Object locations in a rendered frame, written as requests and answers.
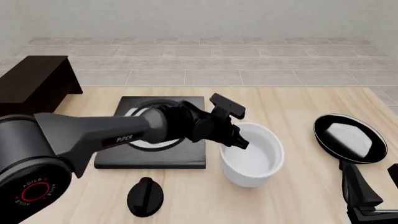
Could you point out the black frying pan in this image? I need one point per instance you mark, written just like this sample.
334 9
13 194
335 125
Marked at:
342 126

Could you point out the dark wooden cabinet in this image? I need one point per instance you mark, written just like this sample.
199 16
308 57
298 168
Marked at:
34 79

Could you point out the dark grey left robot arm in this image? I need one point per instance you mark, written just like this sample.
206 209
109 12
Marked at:
93 130

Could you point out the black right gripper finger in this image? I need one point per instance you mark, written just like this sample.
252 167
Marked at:
394 172
362 189

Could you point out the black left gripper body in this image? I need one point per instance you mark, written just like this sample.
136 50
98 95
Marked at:
224 127

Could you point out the white bowl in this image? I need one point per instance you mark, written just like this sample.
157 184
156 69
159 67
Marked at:
258 161

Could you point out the flat black stove plate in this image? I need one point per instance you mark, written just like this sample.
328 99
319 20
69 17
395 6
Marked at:
149 156

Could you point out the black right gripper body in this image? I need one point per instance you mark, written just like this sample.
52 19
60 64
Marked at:
373 215

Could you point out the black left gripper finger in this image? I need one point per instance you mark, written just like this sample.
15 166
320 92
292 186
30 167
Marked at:
227 142
242 141

